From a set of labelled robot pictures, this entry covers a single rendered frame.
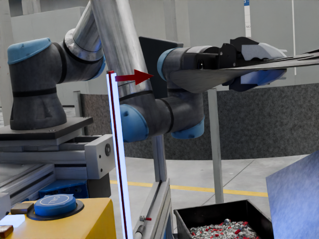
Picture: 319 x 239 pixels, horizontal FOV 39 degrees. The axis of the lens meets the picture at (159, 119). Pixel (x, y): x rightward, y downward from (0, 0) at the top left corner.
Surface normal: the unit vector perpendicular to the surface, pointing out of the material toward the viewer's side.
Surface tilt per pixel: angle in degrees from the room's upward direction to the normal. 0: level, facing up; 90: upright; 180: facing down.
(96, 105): 90
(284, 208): 55
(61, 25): 90
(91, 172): 90
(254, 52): 84
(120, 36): 77
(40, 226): 0
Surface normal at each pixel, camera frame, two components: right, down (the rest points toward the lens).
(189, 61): -0.47, 0.11
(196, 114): 0.66, 0.07
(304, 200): -0.76, -0.44
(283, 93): 0.02, 0.16
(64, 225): -0.08, -0.98
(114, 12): 0.19, -0.11
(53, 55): 0.58, -0.31
